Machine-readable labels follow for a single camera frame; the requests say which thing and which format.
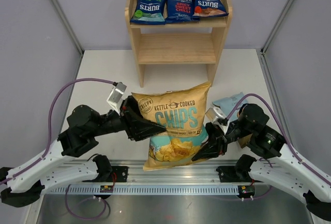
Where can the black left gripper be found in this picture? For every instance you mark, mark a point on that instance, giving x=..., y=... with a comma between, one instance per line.
x=138, y=128

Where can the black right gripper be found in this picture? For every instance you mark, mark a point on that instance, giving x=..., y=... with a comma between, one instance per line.
x=217, y=144

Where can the tan kettle chips bag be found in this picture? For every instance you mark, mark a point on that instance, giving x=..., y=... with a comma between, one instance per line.
x=182, y=114

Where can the light blue cassava chips bag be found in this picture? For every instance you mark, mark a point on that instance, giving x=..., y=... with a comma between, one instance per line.
x=227, y=104

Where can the blue sea salt vinegar bag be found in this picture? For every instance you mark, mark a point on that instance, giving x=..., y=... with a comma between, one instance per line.
x=149, y=12

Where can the blue spicy chilli bag front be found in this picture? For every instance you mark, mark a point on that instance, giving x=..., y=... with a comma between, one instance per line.
x=179, y=11

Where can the blue spicy chilli bag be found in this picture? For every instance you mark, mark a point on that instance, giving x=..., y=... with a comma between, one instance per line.
x=209, y=8
x=179, y=11

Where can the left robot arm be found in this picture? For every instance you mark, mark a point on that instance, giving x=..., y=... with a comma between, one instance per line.
x=27, y=182

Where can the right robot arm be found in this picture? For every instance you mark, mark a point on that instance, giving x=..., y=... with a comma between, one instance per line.
x=298, y=177

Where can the wooden two-tier shelf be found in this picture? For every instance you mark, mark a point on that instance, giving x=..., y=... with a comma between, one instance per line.
x=182, y=43

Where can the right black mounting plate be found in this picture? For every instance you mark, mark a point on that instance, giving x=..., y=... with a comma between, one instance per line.
x=227, y=174

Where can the black mounting plate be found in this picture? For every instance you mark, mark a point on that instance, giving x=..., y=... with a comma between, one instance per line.
x=120, y=173
x=227, y=174

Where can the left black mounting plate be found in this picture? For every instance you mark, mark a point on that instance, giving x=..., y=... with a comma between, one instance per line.
x=120, y=173

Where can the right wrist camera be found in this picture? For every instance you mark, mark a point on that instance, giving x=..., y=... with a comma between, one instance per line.
x=216, y=116

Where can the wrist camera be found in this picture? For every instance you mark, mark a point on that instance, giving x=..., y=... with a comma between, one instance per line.
x=115, y=97
x=216, y=116

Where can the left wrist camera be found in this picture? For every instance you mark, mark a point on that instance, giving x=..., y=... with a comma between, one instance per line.
x=115, y=97

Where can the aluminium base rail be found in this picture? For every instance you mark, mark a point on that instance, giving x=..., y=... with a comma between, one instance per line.
x=170, y=173

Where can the white slotted cable duct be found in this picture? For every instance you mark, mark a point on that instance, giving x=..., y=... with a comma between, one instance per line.
x=153, y=190

